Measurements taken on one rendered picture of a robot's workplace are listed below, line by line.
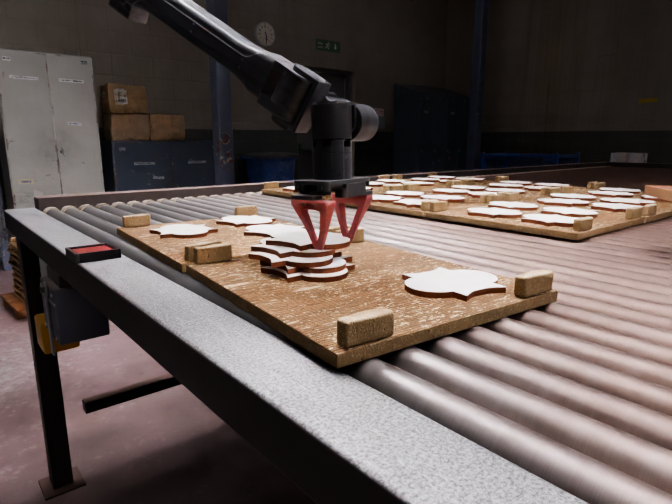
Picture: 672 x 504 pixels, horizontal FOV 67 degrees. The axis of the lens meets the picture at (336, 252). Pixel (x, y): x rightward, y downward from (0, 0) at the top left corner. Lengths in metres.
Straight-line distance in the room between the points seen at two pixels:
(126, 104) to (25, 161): 1.13
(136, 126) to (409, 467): 5.61
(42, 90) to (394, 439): 5.25
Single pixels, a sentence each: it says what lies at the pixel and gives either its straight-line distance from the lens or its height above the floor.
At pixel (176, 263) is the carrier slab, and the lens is 0.85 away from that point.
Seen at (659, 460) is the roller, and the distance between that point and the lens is 0.42.
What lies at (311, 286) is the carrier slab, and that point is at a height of 0.94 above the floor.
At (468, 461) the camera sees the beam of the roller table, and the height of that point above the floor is 0.92.
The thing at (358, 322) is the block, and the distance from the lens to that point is 0.47.
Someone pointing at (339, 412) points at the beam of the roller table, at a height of 0.91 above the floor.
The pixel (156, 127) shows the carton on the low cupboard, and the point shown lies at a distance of 5.90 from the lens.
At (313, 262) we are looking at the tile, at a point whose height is 0.96.
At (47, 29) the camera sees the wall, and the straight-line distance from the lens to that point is 6.15.
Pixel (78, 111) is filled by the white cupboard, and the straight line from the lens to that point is 5.55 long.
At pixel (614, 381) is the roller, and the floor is 0.92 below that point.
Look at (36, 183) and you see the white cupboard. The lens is 5.47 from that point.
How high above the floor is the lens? 1.12
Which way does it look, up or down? 13 degrees down
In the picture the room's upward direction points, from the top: straight up
